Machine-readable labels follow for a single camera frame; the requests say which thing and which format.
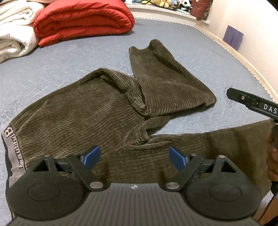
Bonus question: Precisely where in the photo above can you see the dark red patterned cushion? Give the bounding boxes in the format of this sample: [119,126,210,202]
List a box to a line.
[191,0,211,21]

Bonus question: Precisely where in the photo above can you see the red folded comforter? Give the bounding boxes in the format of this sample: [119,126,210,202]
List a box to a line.
[33,0,135,47]

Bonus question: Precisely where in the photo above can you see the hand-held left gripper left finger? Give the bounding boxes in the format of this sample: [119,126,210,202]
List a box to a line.
[32,145,104,192]

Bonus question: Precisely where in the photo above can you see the brown corduroy pants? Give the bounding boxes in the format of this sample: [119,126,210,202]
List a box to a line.
[2,39,276,219]

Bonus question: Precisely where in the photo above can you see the person's right hand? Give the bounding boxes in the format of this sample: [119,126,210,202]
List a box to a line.
[266,126,278,182]

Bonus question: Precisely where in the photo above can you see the row of stuffed toys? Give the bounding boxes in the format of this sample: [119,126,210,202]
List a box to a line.
[139,0,194,15]

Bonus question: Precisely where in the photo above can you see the white window ledge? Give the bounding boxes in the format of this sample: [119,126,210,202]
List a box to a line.
[128,4,209,27]

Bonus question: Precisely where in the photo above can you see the white folded blanket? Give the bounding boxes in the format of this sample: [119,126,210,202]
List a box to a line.
[0,0,45,64]

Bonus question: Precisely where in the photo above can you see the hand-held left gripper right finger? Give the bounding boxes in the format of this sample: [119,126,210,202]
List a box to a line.
[164,146,238,191]

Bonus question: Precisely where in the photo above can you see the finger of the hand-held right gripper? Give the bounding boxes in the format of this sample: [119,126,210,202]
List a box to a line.
[226,87,259,109]

